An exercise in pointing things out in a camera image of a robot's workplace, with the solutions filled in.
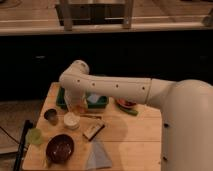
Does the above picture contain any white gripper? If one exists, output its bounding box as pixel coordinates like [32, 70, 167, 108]
[64, 91, 87, 113]

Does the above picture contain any small yellow-red apple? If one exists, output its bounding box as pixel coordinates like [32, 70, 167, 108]
[75, 105, 87, 114]

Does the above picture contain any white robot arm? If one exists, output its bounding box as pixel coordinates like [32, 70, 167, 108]
[59, 60, 213, 171]

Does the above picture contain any white paper cup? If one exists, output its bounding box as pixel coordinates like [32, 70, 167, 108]
[64, 112, 80, 130]

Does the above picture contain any dark metal cup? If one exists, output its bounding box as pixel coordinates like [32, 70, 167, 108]
[44, 109, 58, 125]

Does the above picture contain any green plastic cup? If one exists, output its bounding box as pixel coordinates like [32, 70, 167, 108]
[26, 128, 43, 146]

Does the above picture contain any grey sponge in tray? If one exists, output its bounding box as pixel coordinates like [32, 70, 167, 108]
[87, 94, 100, 103]

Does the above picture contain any thin brown stick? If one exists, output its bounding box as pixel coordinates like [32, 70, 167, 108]
[80, 114, 102, 119]

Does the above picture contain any green plastic tray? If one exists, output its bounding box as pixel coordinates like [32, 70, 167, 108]
[56, 87, 109, 109]

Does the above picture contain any brown rectangular block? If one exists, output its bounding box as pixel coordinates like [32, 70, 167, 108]
[83, 120, 105, 141]

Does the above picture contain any black stand at left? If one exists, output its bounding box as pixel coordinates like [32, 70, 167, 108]
[13, 120, 33, 171]

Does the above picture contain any dark red bowl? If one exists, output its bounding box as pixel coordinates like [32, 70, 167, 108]
[46, 134, 74, 164]

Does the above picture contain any orange bowl with contents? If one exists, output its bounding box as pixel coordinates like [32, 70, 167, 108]
[116, 99, 136, 108]

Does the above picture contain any green vegetable piece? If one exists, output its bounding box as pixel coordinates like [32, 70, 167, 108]
[117, 104, 138, 116]

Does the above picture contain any grey folded cloth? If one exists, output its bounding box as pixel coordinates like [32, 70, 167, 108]
[85, 140, 112, 170]

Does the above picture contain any wooden chair frame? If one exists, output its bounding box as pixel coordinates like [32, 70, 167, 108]
[55, 0, 134, 31]

